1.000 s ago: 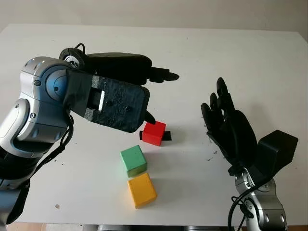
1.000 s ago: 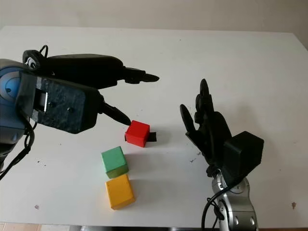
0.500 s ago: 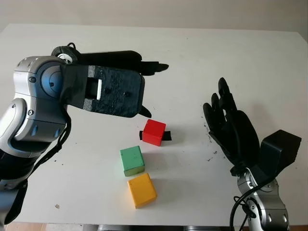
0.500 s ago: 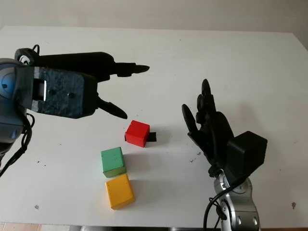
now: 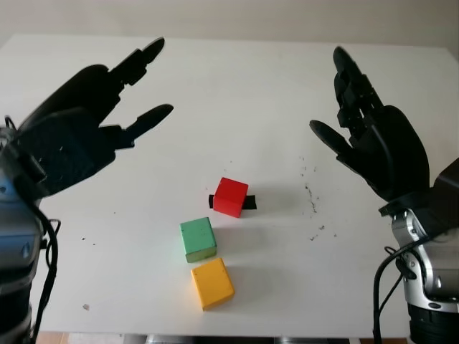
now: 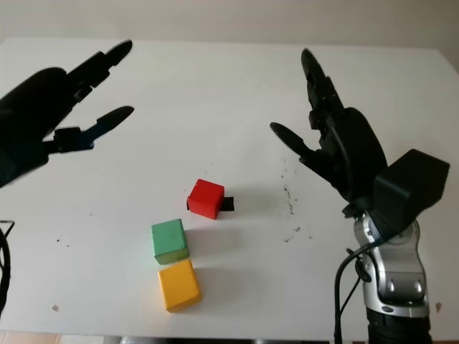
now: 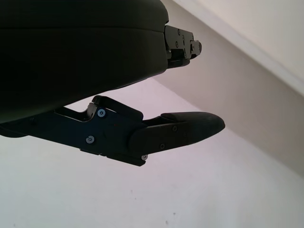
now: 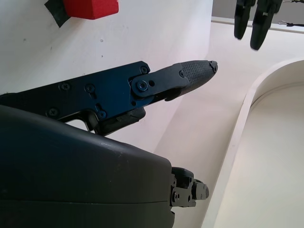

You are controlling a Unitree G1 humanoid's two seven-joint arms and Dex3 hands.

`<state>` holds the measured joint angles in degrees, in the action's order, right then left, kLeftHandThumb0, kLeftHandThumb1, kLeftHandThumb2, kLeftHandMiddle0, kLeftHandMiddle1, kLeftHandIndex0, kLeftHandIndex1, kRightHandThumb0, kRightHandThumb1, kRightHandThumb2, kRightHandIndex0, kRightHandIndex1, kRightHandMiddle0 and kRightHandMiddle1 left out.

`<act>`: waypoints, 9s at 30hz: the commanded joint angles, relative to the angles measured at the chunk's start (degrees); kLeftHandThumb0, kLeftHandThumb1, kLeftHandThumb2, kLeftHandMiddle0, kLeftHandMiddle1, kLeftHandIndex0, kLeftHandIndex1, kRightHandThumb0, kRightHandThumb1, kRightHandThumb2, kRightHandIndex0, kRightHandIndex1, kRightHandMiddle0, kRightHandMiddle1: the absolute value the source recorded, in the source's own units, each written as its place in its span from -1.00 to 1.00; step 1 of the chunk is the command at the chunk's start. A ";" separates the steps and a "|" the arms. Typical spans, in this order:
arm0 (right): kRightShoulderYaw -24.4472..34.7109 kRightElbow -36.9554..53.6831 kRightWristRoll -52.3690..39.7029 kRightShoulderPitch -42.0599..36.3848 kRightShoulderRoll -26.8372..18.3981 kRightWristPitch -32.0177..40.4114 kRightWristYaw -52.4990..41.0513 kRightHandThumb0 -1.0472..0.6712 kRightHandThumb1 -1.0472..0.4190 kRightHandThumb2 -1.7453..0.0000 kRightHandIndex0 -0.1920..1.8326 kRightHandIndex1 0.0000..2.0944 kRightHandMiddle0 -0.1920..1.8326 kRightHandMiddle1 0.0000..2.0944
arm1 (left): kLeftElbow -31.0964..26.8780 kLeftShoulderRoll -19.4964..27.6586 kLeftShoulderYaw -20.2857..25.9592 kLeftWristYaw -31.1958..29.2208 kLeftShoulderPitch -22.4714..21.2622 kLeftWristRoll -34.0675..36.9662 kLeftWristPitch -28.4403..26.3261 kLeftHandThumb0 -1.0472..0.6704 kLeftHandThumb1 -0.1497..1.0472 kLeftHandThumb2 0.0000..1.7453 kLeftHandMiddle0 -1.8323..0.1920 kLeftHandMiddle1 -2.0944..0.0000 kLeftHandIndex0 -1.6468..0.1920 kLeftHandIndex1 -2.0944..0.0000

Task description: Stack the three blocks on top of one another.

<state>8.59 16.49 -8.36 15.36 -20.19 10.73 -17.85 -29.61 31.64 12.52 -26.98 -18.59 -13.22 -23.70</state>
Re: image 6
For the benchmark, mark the yellow wooden block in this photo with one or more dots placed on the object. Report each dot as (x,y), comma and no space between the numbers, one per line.
(177,285)

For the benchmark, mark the small brown scrap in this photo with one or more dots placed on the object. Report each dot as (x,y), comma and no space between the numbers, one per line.
(438,307)

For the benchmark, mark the red wooden block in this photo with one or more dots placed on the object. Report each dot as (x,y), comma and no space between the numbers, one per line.
(204,197)

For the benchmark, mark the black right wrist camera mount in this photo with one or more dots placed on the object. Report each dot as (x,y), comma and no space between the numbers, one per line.
(409,190)

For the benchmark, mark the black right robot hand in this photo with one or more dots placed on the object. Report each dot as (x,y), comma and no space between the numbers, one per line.
(355,150)

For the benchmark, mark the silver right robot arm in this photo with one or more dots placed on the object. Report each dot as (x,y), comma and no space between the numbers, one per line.
(398,279)

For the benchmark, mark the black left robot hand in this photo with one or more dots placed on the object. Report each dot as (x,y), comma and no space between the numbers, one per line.
(28,118)

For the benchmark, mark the black tape strip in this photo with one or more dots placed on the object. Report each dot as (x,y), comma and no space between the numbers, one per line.
(228,204)

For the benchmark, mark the green wooden block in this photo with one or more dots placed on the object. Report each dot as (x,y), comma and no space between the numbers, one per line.
(168,238)

